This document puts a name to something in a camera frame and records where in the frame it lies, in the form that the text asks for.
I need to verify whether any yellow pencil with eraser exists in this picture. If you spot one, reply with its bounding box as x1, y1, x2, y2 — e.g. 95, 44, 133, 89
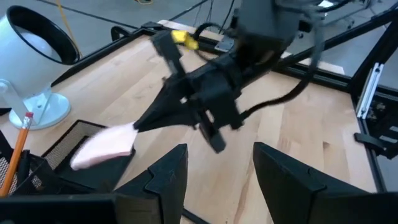
0, 111, 34, 198

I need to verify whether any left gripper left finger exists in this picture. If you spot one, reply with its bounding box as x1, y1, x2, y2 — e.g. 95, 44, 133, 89
0, 143, 189, 224

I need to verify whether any black box with labels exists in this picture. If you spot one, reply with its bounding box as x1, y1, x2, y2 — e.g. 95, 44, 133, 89
366, 93, 398, 147

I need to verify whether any black camera cable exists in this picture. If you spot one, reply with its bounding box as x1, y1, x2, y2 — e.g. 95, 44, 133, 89
239, 12, 324, 121

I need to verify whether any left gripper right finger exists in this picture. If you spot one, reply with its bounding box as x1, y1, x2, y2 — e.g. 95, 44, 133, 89
252, 142, 398, 224

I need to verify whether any black mesh desk organizer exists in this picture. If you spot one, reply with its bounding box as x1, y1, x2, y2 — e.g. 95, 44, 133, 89
0, 119, 136, 197

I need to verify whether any white spotlight lamp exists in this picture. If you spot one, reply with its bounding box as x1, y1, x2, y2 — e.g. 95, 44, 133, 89
0, 5, 81, 131

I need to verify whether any plain black pen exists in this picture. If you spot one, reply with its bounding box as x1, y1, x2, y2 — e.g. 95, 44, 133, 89
17, 149, 32, 185

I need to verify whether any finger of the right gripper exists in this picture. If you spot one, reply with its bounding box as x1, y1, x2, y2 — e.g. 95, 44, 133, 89
133, 30, 200, 130
136, 104, 227, 153

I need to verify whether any yellow tape tag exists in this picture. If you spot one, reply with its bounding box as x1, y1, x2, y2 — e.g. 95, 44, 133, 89
170, 29, 200, 51

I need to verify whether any grey metal base plate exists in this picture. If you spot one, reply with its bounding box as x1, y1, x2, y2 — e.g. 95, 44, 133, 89
213, 35, 234, 53

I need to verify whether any silver metal bracket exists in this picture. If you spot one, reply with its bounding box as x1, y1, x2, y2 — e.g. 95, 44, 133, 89
355, 62, 386, 119

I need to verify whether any yellow hanging power cord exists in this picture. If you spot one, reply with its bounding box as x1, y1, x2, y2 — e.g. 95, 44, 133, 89
55, 0, 83, 58

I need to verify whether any pink sticky note pad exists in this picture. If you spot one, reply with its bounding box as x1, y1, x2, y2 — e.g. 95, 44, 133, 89
69, 122, 139, 171

